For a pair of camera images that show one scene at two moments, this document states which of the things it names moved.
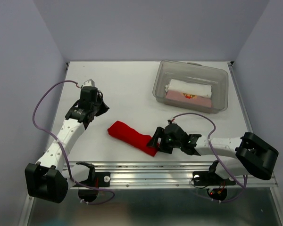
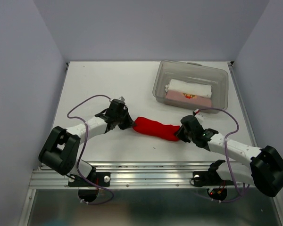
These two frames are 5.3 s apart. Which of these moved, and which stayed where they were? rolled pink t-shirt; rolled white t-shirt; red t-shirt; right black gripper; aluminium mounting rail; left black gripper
Moved: left black gripper; right black gripper; red t-shirt
Stayed: aluminium mounting rail; rolled white t-shirt; rolled pink t-shirt
